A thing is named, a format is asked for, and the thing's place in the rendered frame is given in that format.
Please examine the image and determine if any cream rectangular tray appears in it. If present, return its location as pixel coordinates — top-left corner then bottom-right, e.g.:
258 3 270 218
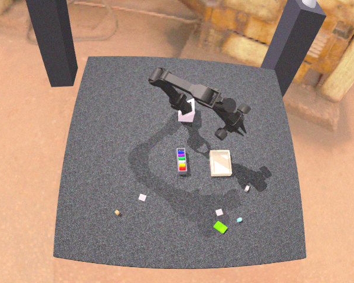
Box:
209 150 232 176

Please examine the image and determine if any lime green rectangular block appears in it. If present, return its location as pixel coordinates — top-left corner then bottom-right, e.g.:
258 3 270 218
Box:
214 222 227 233

